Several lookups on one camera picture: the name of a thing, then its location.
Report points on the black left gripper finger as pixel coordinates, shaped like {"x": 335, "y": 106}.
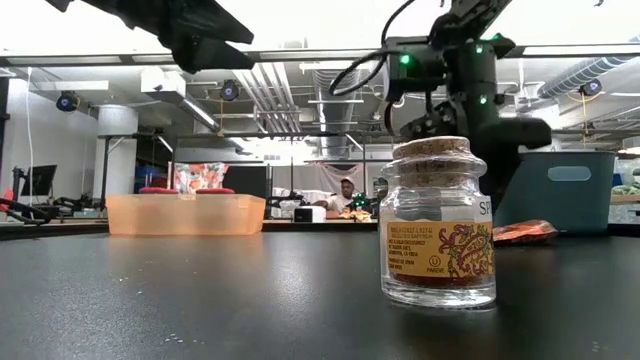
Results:
{"x": 210, "y": 22}
{"x": 210, "y": 55}

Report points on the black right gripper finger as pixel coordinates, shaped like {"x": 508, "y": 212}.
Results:
{"x": 530, "y": 134}
{"x": 505, "y": 170}

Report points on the orange spice packet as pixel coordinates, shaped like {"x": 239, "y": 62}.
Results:
{"x": 525, "y": 231}

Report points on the cork-stoppered saffron glass jar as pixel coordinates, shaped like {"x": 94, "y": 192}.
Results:
{"x": 437, "y": 250}

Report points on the red-capped spice jar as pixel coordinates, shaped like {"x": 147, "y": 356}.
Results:
{"x": 215, "y": 190}

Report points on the red cube block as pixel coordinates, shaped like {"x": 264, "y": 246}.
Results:
{"x": 158, "y": 190}

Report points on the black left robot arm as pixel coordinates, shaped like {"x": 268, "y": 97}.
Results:
{"x": 57, "y": 4}

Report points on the white ceiling box unit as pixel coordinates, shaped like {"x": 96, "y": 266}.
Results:
{"x": 162, "y": 82}

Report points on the blue plastic bin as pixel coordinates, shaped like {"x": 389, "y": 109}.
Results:
{"x": 570, "y": 205}

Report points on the floral patterned cloth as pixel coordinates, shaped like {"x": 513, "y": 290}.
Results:
{"x": 200, "y": 175}

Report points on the black screen panel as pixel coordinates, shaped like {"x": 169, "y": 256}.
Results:
{"x": 245, "y": 181}

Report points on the distant robot with green lights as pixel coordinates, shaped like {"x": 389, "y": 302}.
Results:
{"x": 360, "y": 202}

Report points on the yellow snack packet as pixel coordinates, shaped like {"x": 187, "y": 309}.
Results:
{"x": 357, "y": 216}

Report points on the orange plastic bin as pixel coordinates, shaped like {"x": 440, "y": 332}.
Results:
{"x": 185, "y": 215}

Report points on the person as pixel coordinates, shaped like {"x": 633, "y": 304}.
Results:
{"x": 345, "y": 200}

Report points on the grey draped cloth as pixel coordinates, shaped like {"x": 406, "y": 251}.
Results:
{"x": 320, "y": 177}

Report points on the small white box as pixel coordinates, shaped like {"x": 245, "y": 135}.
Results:
{"x": 310, "y": 214}

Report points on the black monitor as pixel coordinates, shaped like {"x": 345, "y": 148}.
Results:
{"x": 42, "y": 180}

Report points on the round black ceiling camera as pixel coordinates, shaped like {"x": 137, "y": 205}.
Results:
{"x": 590, "y": 87}
{"x": 229, "y": 90}
{"x": 66, "y": 101}

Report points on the silver flexible duct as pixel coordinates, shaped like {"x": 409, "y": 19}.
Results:
{"x": 580, "y": 74}

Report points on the grey metal ceiling duct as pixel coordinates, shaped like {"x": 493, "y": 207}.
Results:
{"x": 335, "y": 85}

